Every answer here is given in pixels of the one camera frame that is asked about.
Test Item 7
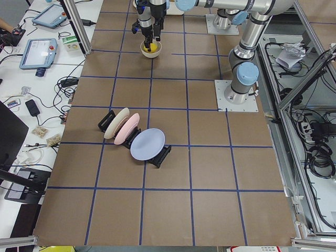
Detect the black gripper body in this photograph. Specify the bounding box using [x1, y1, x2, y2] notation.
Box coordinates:
[132, 20, 153, 39]
[149, 0, 167, 19]

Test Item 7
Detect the yellow lemon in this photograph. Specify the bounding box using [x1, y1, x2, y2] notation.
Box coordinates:
[143, 43, 158, 53]

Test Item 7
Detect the white bowl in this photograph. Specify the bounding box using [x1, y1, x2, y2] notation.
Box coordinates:
[140, 40, 162, 58]

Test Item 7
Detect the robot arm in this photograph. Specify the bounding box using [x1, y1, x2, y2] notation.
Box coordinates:
[132, 1, 248, 54]
[175, 1, 294, 67]

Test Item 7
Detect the cream rectangular tray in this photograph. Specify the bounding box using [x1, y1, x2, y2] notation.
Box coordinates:
[166, 0, 184, 16]

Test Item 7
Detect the black power adapter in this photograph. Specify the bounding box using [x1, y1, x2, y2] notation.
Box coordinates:
[81, 19, 96, 26]

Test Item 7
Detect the green white carton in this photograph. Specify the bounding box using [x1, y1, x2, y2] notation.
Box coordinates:
[62, 36, 80, 52]

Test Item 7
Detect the cream plate in rack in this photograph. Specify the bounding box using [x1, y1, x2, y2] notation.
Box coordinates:
[104, 108, 130, 139]

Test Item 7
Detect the pink plate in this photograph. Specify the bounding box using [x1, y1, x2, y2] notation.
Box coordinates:
[114, 113, 140, 145]

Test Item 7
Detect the blue teach pendant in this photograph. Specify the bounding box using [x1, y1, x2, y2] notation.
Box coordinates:
[32, 4, 67, 28]
[19, 38, 58, 70]

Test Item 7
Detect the blue plate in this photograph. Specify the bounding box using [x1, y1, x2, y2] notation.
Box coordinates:
[130, 128, 165, 161]

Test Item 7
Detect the black dish rack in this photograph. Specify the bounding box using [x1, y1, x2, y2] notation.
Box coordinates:
[98, 108, 172, 168]

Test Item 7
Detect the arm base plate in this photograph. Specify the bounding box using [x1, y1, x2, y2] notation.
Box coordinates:
[214, 80, 258, 113]
[205, 14, 239, 36]

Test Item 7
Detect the aluminium frame post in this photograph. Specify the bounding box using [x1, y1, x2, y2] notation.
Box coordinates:
[60, 0, 92, 55]

